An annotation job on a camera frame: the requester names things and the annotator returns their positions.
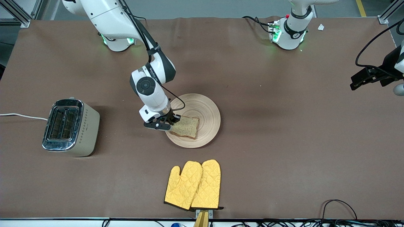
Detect brown bread slice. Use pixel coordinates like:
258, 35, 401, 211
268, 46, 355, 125
169, 115, 200, 139

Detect round wooden plate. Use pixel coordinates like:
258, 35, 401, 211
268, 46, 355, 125
165, 93, 221, 148

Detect beige and chrome toaster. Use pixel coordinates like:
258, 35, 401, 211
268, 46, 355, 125
42, 97, 100, 157

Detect yellow quilted oven mitt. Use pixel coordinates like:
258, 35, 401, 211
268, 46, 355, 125
191, 159, 224, 210
164, 161, 203, 211

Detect brown table cloth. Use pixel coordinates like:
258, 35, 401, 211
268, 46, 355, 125
0, 16, 404, 220

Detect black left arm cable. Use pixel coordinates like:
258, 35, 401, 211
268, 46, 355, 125
355, 18, 404, 76

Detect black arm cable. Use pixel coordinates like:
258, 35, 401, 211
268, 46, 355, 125
118, 0, 187, 112
355, 18, 404, 76

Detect aluminium frame profile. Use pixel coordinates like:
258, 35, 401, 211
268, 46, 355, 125
0, 0, 44, 28
378, 0, 404, 25

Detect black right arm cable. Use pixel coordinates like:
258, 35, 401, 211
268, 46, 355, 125
118, 0, 187, 112

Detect wooden clamp with metal bracket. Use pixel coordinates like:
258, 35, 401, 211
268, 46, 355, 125
193, 209, 213, 227

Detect black left base cable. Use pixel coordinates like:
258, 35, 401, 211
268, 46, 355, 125
242, 16, 276, 34

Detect black looped cable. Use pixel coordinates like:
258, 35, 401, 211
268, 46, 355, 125
321, 199, 358, 221

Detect white toaster power cord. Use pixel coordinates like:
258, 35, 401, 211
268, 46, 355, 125
0, 113, 48, 121

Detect tangled black cables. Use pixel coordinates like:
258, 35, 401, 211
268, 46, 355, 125
230, 218, 404, 227

